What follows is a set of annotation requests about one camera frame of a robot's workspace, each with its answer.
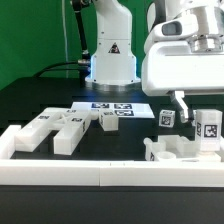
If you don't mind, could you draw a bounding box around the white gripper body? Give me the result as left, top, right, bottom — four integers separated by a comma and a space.
141, 6, 224, 96

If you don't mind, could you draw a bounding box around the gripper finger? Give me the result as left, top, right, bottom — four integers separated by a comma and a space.
170, 91, 190, 123

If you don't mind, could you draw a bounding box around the white chair seat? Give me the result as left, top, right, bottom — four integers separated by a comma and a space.
143, 135, 222, 162

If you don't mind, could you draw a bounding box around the small tagged cube left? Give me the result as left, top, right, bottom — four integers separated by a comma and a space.
159, 110, 175, 128

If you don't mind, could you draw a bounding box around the white tag base sheet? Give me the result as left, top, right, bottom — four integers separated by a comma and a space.
71, 102, 154, 119

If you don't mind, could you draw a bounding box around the black hose cable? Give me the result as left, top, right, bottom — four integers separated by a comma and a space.
32, 0, 92, 79

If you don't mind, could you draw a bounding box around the white chair back frame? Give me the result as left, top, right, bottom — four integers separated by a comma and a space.
15, 108, 91, 155

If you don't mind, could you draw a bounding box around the white front fence wall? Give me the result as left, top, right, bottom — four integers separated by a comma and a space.
0, 159, 224, 187

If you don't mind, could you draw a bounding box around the white fence wall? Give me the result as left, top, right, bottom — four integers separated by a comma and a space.
0, 159, 224, 187
0, 125, 21, 160

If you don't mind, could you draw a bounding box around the white left fence wall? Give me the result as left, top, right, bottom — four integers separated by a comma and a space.
0, 125, 21, 160

